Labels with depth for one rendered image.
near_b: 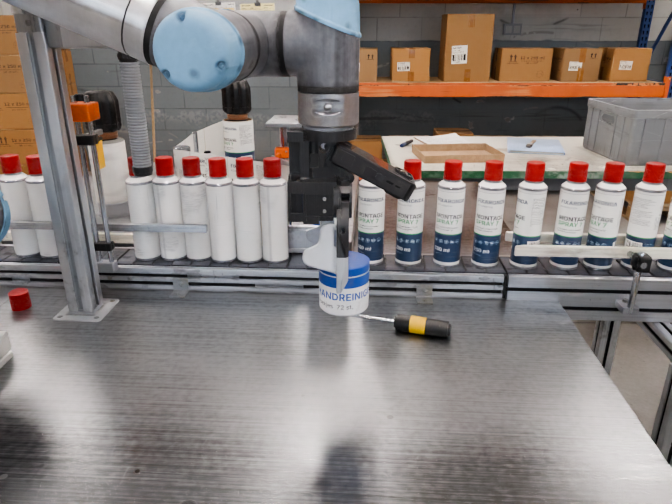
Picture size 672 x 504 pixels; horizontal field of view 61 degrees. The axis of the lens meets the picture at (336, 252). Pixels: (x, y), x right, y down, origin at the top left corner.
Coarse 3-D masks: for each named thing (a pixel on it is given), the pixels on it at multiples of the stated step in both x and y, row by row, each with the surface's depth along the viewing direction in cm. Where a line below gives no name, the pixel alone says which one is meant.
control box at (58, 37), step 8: (48, 24) 85; (56, 24) 83; (48, 32) 85; (56, 32) 84; (64, 32) 84; (72, 32) 85; (48, 40) 86; (56, 40) 85; (64, 40) 84; (72, 40) 85; (80, 40) 86; (88, 40) 87; (56, 48) 86; (64, 48) 85; (72, 48) 86; (80, 48) 87
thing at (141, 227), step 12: (12, 228) 111; (24, 228) 111; (36, 228) 111; (48, 228) 110; (120, 228) 110; (132, 228) 109; (144, 228) 109; (156, 228) 109; (168, 228) 109; (180, 228) 109; (192, 228) 109; (204, 228) 109
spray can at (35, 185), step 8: (32, 160) 108; (32, 168) 109; (40, 168) 109; (32, 176) 109; (40, 176) 109; (32, 184) 109; (40, 184) 109; (32, 192) 109; (40, 192) 110; (32, 200) 110; (40, 200) 110; (32, 208) 111; (40, 208) 111; (48, 208) 111; (32, 216) 112; (40, 216) 111; (48, 216) 112; (40, 232) 112; (48, 232) 113; (40, 240) 113; (48, 240) 113; (40, 248) 114; (48, 248) 114; (56, 248) 114; (48, 256) 114; (56, 256) 115
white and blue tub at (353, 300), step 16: (352, 256) 79; (320, 272) 77; (352, 272) 75; (368, 272) 77; (320, 288) 78; (352, 288) 76; (368, 288) 78; (320, 304) 79; (336, 304) 76; (352, 304) 76
